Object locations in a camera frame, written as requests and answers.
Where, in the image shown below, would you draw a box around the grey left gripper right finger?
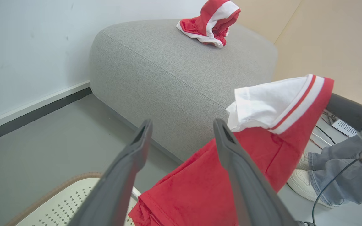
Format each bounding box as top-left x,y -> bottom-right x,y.
213,118 -> 298,226

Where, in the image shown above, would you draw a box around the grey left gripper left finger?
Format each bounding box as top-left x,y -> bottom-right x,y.
68,119 -> 153,226

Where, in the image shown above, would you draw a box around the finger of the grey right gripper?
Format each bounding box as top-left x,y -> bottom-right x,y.
326,93 -> 362,132

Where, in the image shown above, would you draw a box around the red shirt with white collar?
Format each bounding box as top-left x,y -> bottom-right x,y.
128,74 -> 335,226

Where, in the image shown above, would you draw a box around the red and white shorts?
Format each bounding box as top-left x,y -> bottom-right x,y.
176,0 -> 241,48

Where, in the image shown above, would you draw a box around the grey fabric sofa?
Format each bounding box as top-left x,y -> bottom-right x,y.
89,19 -> 278,164

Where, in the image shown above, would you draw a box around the white perforated electronics box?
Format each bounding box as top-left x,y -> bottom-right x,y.
330,119 -> 358,137

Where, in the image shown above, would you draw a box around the person's leg in blue jeans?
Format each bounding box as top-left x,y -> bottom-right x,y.
308,135 -> 362,205

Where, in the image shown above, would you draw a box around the white sneaker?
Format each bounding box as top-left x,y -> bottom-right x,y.
287,169 -> 338,209
296,152 -> 311,170

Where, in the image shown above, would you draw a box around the white perforated laundry basket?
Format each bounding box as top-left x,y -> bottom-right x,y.
7,172 -> 142,226

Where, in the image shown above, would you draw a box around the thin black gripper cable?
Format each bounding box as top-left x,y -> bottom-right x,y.
312,159 -> 361,224

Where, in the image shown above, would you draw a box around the dark grey wall baseboard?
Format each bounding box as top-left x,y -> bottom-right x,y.
0,80 -> 92,147

